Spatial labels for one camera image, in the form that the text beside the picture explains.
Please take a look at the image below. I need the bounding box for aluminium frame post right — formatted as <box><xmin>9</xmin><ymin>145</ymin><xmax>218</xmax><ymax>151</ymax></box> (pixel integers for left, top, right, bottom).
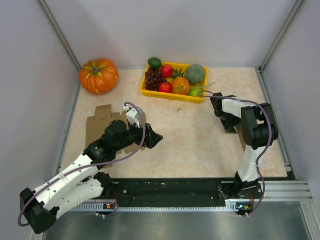
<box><xmin>258</xmin><ymin>0</ymin><xmax>306</xmax><ymax>73</ymax></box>

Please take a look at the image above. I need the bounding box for red apple rear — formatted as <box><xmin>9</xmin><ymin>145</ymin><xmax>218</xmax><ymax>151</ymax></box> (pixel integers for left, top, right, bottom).
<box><xmin>161</xmin><ymin>64</ymin><xmax>173</xmax><ymax>78</ymax></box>

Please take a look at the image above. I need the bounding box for red apple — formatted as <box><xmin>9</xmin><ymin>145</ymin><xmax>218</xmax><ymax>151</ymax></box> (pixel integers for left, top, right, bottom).
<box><xmin>161</xmin><ymin>64</ymin><xmax>173</xmax><ymax>78</ymax></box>
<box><xmin>158</xmin><ymin>82</ymin><xmax>173</xmax><ymax>94</ymax></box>

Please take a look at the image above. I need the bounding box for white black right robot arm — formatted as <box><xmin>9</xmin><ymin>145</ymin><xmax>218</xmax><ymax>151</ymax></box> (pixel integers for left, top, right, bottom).
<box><xmin>210</xmin><ymin>93</ymin><xmax>279</xmax><ymax>200</ymax></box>

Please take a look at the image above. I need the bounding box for orange pumpkin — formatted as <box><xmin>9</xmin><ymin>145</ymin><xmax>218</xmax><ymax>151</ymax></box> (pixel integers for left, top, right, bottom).
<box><xmin>78</xmin><ymin>58</ymin><xmax>119</xmax><ymax>95</ymax></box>

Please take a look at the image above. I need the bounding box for dark green lime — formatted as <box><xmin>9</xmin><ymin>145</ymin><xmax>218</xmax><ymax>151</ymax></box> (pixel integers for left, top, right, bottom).
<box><xmin>147</xmin><ymin>57</ymin><xmax>163</xmax><ymax>69</ymax></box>

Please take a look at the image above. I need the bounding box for brown cardboard box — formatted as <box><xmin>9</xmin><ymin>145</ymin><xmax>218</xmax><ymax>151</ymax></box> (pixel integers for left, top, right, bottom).
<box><xmin>235</xmin><ymin>124</ymin><xmax>247</xmax><ymax>151</ymax></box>

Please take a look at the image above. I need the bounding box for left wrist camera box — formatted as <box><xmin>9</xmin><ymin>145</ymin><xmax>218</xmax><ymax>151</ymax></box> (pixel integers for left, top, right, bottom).
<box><xmin>123</xmin><ymin>104</ymin><xmax>144</xmax><ymax>128</ymax></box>

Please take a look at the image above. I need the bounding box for light green apple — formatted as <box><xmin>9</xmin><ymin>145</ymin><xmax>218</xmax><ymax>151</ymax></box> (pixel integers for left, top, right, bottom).
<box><xmin>187</xmin><ymin>82</ymin><xmax>215</xmax><ymax>98</ymax></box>

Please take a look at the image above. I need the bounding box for purple grape bunch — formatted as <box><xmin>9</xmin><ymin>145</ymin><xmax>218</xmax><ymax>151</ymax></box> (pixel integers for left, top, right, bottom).
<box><xmin>145</xmin><ymin>67</ymin><xmax>167</xmax><ymax>92</ymax></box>

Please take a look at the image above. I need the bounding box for aluminium frame post left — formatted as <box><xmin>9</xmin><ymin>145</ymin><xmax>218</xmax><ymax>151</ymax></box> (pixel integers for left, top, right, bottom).
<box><xmin>37</xmin><ymin>0</ymin><xmax>82</xmax><ymax>72</ymax></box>

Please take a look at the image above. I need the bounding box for red apple front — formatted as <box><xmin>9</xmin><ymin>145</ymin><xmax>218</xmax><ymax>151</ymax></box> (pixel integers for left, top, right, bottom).
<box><xmin>158</xmin><ymin>82</ymin><xmax>173</xmax><ymax>94</ymax></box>

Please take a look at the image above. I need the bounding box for aluminium frame post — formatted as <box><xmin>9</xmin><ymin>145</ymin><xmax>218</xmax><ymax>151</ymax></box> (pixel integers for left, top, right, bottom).
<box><xmin>258</xmin><ymin>0</ymin><xmax>306</xmax><ymax>73</ymax></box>
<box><xmin>37</xmin><ymin>0</ymin><xmax>82</xmax><ymax>72</ymax></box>

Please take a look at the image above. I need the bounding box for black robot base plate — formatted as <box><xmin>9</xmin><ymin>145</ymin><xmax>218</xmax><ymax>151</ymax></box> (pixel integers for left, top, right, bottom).
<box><xmin>84</xmin><ymin>177</ymin><xmax>262</xmax><ymax>208</ymax></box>

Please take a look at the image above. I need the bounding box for green netted melon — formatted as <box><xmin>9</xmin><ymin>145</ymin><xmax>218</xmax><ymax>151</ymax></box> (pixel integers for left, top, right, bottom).
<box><xmin>185</xmin><ymin>64</ymin><xmax>206</xmax><ymax>85</ymax></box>

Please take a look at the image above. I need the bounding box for white slotted cable duct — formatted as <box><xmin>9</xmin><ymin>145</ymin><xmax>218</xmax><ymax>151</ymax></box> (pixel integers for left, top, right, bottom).
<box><xmin>70</xmin><ymin>201</ymin><xmax>253</xmax><ymax>213</ymax></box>

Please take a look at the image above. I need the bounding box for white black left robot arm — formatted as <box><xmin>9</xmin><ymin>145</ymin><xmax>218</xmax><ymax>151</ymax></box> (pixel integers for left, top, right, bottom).
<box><xmin>19</xmin><ymin>120</ymin><xmax>163</xmax><ymax>234</ymax></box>

